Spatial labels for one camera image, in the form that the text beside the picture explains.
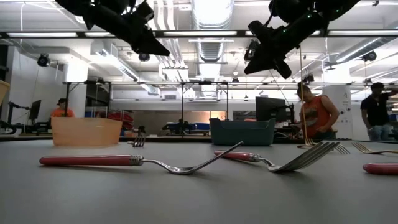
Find person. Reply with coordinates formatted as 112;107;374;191
296;83;341;140
359;81;398;141
50;97;76;118

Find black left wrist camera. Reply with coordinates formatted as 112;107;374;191
132;1;155;23

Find black computer monitor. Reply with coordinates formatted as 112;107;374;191
255;96;287;122

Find yellow plastic bin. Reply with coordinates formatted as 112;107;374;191
0;80;11;108

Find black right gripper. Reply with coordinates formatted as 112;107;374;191
244;12;329;80

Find orange translucent plastic bin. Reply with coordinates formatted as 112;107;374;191
50;116;123;147

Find pink handled silver fork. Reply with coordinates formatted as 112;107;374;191
362;162;398;175
39;141;244;175
213;141;341;174

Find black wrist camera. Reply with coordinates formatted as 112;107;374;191
248;19;276;39
132;1;155;23

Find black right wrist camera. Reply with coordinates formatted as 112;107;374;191
248;19;276;39

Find red storage bins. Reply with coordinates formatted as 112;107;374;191
107;110;135;130

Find teal plastic bin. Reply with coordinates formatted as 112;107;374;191
209;117;277;146

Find black overhead frame beam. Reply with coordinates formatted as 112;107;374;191
0;30;398;39

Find black monitor on arm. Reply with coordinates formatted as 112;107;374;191
29;99;42;125

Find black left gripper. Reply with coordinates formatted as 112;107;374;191
83;9;170;57

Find gold fork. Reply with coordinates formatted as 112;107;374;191
351;141;398;156
333;144;351;156

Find black background rig frame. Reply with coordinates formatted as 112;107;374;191
63;80;230;138

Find grey table mat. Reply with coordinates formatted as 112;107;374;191
0;139;398;224

